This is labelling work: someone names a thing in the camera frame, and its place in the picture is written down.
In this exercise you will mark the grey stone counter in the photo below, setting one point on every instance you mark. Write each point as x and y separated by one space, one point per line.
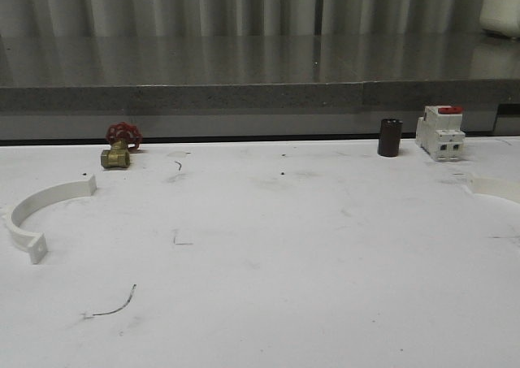
71 89

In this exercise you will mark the white circuit breaker red switch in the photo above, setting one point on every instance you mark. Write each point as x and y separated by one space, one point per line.
439 132

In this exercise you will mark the dark brown cylindrical coupling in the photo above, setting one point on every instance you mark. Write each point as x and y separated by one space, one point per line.
389 137

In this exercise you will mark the white half pipe clamp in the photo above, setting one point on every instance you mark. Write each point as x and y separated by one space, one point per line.
34 243
506 189

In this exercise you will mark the white container background right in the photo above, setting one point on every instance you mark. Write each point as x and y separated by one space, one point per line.
500 17

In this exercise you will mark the brass valve red handwheel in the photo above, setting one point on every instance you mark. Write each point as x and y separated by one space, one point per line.
123 138

